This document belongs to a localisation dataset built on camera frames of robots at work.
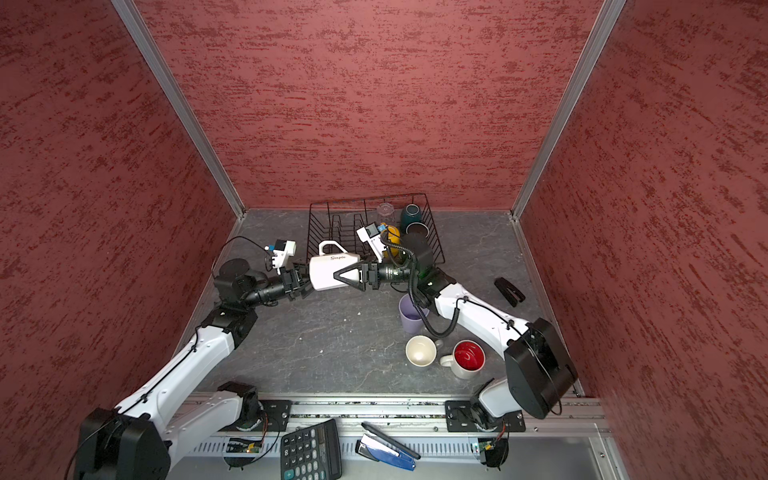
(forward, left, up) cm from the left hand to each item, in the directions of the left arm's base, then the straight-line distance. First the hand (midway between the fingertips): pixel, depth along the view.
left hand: (327, 280), depth 71 cm
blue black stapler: (-31, -13, -23) cm, 41 cm away
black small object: (+12, -55, -25) cm, 62 cm away
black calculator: (-33, +2, -23) cm, 40 cm away
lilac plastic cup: (-3, -22, -14) cm, 26 cm away
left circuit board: (-31, +22, -28) cm, 47 cm away
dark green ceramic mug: (+35, -22, -13) cm, 44 cm away
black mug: (+30, -24, -15) cm, 41 cm away
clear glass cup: (+39, -13, -15) cm, 44 cm away
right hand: (-1, -3, +3) cm, 4 cm away
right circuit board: (-32, -42, -28) cm, 59 cm away
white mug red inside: (-11, -37, -23) cm, 45 cm away
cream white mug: (-9, -24, -23) cm, 35 cm away
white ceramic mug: (-1, 0, +7) cm, 7 cm away
